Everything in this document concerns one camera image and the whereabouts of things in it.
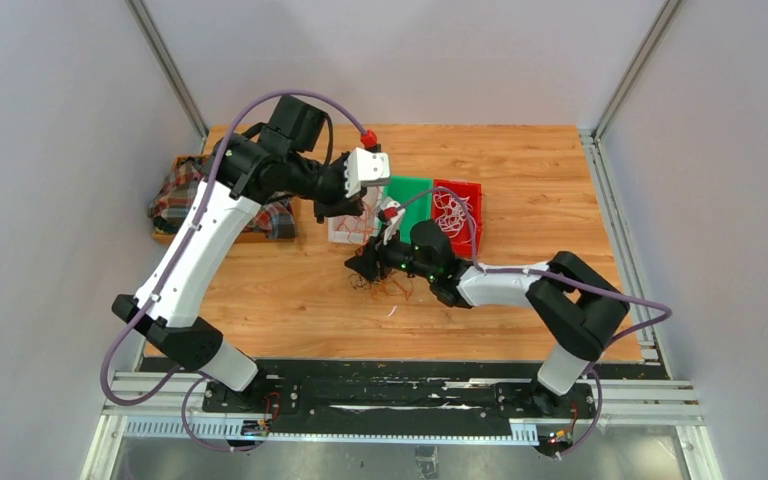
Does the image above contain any cable bundle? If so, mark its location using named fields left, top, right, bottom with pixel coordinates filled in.
left=347, top=245, right=418, bottom=303

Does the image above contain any wooden tray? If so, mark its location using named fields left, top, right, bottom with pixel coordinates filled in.
left=152, top=152, right=304, bottom=247

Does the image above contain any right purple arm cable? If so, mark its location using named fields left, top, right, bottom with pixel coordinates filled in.
left=383, top=186, right=673, bottom=461

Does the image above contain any plaid flannel shirt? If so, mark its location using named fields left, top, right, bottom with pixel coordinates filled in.
left=148, top=155, right=296, bottom=240

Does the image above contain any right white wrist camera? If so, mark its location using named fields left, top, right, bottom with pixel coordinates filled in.
left=376, top=196, right=405, bottom=245

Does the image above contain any orange cable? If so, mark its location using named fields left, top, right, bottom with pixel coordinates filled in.
left=336, top=192, right=385, bottom=246

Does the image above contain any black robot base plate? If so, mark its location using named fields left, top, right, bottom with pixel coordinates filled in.
left=173, top=359, right=607, bottom=439

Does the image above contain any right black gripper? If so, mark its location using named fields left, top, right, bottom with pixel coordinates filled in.
left=345, top=225, right=435, bottom=284

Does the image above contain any red plastic bin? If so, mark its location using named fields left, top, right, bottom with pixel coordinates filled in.
left=431, top=179, right=483, bottom=258

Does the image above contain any aluminium frame rail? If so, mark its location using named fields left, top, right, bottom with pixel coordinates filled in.
left=82, top=372, right=722, bottom=479

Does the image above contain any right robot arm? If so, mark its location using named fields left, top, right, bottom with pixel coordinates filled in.
left=344, top=220, right=630, bottom=417

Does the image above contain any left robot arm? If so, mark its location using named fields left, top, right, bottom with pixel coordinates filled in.
left=111, top=89, right=379, bottom=413

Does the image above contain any green plastic bin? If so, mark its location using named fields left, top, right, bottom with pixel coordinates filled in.
left=377, top=175, right=435, bottom=245

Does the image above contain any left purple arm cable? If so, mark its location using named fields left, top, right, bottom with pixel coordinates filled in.
left=99, top=89, right=380, bottom=454

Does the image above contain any white cable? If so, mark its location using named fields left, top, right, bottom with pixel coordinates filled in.
left=431, top=186, right=477, bottom=236

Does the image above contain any white plastic bin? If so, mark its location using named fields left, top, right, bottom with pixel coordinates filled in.
left=327, top=187, right=383, bottom=245

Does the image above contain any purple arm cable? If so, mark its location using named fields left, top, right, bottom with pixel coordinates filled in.
left=99, top=89, right=380, bottom=454
left=383, top=186, right=673, bottom=461

